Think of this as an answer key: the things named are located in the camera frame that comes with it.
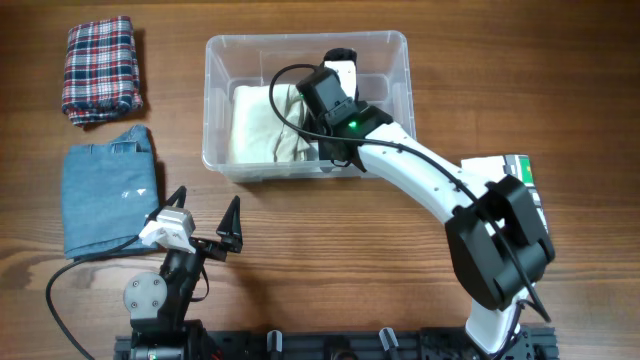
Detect cream cloth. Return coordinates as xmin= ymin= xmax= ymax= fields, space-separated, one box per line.
xmin=228 ymin=86 xmax=310 ymax=164

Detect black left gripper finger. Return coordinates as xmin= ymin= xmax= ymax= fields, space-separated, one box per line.
xmin=146 ymin=186 xmax=187 ymax=223
xmin=216 ymin=196 xmax=243 ymax=253

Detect clear plastic storage container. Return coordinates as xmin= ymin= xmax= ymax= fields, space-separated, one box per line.
xmin=202 ymin=30 xmax=417 ymax=183

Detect red blue plaid cloth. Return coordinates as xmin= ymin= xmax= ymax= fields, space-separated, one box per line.
xmin=61 ymin=15 xmax=143 ymax=127

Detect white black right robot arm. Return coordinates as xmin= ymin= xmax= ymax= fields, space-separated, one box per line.
xmin=296 ymin=67 xmax=555 ymax=359

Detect black cloth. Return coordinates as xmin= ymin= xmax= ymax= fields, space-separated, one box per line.
xmin=323 ymin=48 xmax=357 ymax=64

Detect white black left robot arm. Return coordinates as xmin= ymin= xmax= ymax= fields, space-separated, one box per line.
xmin=113 ymin=186 xmax=243 ymax=360

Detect white printed t-shirt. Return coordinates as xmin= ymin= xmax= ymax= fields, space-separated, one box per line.
xmin=461 ymin=154 xmax=548 ymax=229

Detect folded blue denim jeans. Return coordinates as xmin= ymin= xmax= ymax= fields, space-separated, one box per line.
xmin=61 ymin=125 xmax=159 ymax=260

